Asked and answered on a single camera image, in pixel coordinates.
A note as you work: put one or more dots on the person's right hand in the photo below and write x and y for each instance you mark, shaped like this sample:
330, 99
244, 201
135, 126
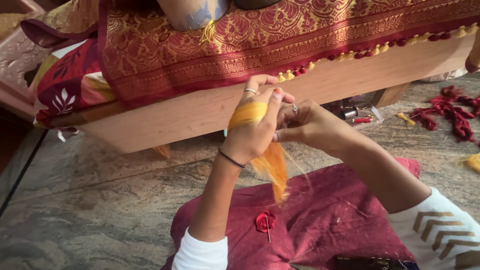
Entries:
318, 127

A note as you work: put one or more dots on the person's left hand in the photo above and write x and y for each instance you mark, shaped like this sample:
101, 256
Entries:
247, 138

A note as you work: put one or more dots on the yellow silk thread bundle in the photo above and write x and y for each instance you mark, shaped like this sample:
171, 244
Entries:
272, 165

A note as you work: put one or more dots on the black thread spool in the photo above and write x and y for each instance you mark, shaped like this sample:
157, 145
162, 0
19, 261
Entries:
348, 113

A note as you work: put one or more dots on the red thread spool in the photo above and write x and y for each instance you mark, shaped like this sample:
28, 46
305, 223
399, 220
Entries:
362, 120

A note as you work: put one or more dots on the clear plastic sewing box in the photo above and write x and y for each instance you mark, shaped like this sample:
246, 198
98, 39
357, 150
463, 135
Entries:
360, 112

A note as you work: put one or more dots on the red thread rosette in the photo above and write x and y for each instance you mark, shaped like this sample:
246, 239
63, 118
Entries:
264, 221

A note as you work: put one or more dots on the small yellow thread tuft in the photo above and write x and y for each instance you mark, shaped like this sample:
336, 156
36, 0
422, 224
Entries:
406, 119

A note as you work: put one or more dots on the maroon gold saree with tassels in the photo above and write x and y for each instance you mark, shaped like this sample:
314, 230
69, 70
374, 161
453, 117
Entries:
225, 48

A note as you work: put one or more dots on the long steel needle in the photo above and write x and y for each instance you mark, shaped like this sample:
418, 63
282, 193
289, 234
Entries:
268, 229

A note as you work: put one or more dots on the maroon cushion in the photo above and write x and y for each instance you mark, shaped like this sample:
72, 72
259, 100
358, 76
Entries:
322, 221

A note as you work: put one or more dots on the loose yellow tassel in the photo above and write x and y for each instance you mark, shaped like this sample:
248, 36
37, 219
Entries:
208, 32

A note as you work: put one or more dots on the heap of maroon thread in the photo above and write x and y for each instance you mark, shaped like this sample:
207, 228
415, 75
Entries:
453, 112

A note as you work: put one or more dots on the white cloth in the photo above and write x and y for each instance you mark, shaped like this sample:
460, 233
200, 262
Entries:
446, 75

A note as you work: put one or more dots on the black comb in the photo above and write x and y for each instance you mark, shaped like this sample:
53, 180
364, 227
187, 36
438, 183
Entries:
375, 263

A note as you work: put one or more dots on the large yellow thread tuft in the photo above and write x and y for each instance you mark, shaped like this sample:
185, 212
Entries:
471, 162

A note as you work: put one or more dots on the white shirt with gold chevrons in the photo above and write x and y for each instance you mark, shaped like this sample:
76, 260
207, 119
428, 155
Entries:
442, 232

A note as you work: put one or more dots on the floral red bed sheet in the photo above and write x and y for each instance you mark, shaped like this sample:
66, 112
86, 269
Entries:
63, 86

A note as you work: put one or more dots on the wooden bed frame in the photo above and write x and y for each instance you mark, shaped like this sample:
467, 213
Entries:
210, 108

